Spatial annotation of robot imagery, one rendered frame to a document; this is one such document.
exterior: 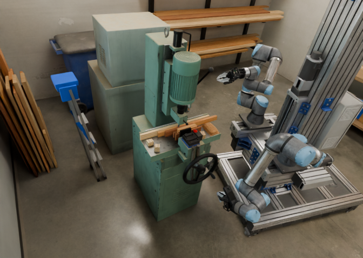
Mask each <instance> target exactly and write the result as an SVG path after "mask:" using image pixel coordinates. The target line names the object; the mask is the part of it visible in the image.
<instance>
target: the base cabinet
mask: <svg viewBox="0 0 363 258"><path fill-rule="evenodd" d="M132 133H133V169H134V178H135V180H136V182H137V184H138V186H139V188H140V190H141V192H142V194H143V196H144V197H145V199H146V201H147V203H148V205H149V207H150V209H151V211H152V213H153V214H154V216H155V218H156V220H157V222H158V221H160V220H162V219H164V218H166V217H169V216H171V215H173V214H175V213H178V212H180V211H182V210H183V209H186V208H188V207H190V206H193V205H195V204H197V202H198V198H199V193H200V189H201V185H202V182H203V181H201V182H199V183H197V184H193V185H189V184H186V183H185V182H184V180H183V173H184V171H185V168H186V167H187V166H188V164H189V163H190V162H191V160H189V161H187V162H184V163H181V164H179V165H176V166H173V167H170V168H167V169H165V170H162V171H161V170H160V168H159V167H158V165H157V164H156V162H155V161H154V162H150V161H149V159H148V158H147V156H146V154H145V153H144V151H143V149H142V148H141V146H140V144H139V135H138V133H137V132H136V130H135V128H134V127H133V126H132ZM207 161H208V157H207V158H204V159H201V160H200V161H199V163H200V164H203V166H204V165H206V164H207Z"/></svg>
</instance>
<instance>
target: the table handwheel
mask: <svg viewBox="0 0 363 258"><path fill-rule="evenodd" d="M207 157H212V158H213V160H212V161H210V162H209V163H207V164H206V165H204V166H203V164H200V163H199V162H198V161H200V160H201V159H204V158H207ZM213 162H214V163H213ZM211 163H213V166H212V167H211V169H210V170H209V171H208V172H207V173H206V174H205V175H204V176H202V177H201V178H199V176H200V174H203V173H204V172H205V171H206V167H207V166H208V165H210V164H211ZM217 164H218V158H217V156H216V155H215V154H213V153H205V154H202V155H200V156H198V157H196V158H195V159H194V160H192V161H191V162H190V163H189V164H188V166H187V167H186V168H185V171H184V173H183V180H184V182H185V183H186V184H189V185H193V184H197V183H199V182H201V181H203V180H205V179H206V178H207V177H209V176H210V172H212V173H213V171H214V170H215V169H216V166H217ZM194 165H195V166H194ZM191 168H195V169H196V171H197V172H198V174H197V177H196V179H195V180H188V179H187V174H188V172H189V170H190V169H191Z"/></svg>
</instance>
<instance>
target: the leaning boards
mask: <svg viewBox="0 0 363 258"><path fill-rule="evenodd" d="M20 77H21V83H22V85H20V83H19V81H18V78H17V76H16V74H14V72H13V70H12V69H9V67H8V65H7V63H6V60H5V58H4V56H3V53H2V50H1V48H0V115H1V117H2V119H3V121H4V123H5V125H6V127H7V129H8V131H9V133H10V135H11V137H12V139H13V141H14V142H15V144H16V146H17V148H18V150H19V152H20V154H21V156H22V158H23V160H24V162H25V164H26V166H27V168H28V170H29V172H30V174H32V173H31V169H32V171H33V173H34V174H35V176H36V177H38V174H37V169H38V171H39V173H41V168H42V170H43V172H45V171H46V170H45V167H46V169H47V170H48V173H50V169H49V165H50V167H51V168H54V166H53V162H54V164H55V167H56V168H57V167H58V165H57V161H56V158H55V156H54V149H53V145H52V141H51V139H50V136H49V133H48V130H47V128H46V125H45V122H44V119H43V116H42V113H41V111H40V108H39V107H38V106H37V104H36V101H35V99H34V97H33V94H32V92H31V89H30V86H29V84H28V81H27V79H26V76H25V74H24V72H23V71H20ZM44 140H45V141H46V143H47V146H48V148H49V150H48V148H47V146H46V143H45V141H44ZM49 152H50V153H49ZM52 160H53V162H52ZM47 161H48V162H49V164H48V162H47ZM40 165H41V167H40ZM36 167H37V168H36Z"/></svg>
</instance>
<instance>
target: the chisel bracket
mask: <svg viewBox="0 0 363 258"><path fill-rule="evenodd" d="M170 115H171V117H172V118H173V119H174V120H175V121H176V122H177V124H178V125H181V124H185V123H184V122H183V120H185V121H186V122H187V118H188V115H187V114H186V113H185V112H184V114H178V113H177V106H175V107H171V112H170Z"/></svg>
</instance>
